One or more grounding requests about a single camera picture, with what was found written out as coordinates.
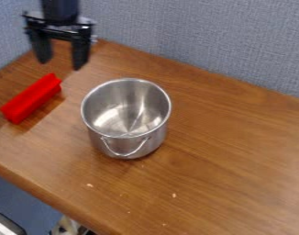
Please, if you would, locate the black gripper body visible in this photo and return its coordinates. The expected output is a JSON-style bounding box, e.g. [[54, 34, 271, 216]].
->
[[23, 0, 98, 42]]

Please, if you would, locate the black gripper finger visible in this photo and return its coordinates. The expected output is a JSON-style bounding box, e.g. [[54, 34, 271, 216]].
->
[[30, 30, 52, 63], [71, 28, 92, 70]]

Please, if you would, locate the red rectangular block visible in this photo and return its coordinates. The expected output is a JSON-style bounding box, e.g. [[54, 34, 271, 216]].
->
[[0, 73, 62, 124]]

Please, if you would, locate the stainless steel pot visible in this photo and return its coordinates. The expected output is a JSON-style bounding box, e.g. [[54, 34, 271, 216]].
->
[[82, 78, 172, 160]]

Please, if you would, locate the white object under table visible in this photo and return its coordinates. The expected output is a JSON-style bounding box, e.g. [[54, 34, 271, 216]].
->
[[48, 216, 88, 235]]

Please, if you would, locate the grey device under table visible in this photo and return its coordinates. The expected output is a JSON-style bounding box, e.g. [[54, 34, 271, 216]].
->
[[0, 214, 27, 235]]

